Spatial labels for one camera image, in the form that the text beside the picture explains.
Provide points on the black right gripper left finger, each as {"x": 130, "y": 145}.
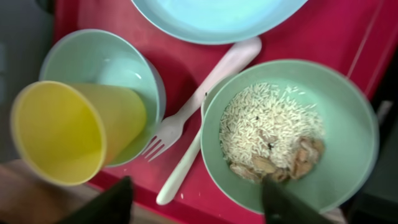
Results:
{"x": 111, "y": 207}

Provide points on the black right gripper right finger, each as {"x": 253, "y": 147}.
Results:
{"x": 282, "y": 207}

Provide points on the green bowl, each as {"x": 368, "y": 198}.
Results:
{"x": 328, "y": 170}

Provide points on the yellow plastic cup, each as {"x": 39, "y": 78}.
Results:
{"x": 68, "y": 132}

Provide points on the white rice pile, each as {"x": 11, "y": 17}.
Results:
{"x": 267, "y": 120}

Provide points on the light blue small bowl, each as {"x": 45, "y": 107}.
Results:
{"x": 101, "y": 57}

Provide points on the white plastic spoon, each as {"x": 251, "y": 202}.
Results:
{"x": 175, "y": 180}

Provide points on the white plastic fork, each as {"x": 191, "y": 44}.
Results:
{"x": 171, "y": 128}

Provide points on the light blue plate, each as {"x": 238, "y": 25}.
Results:
{"x": 216, "y": 22}

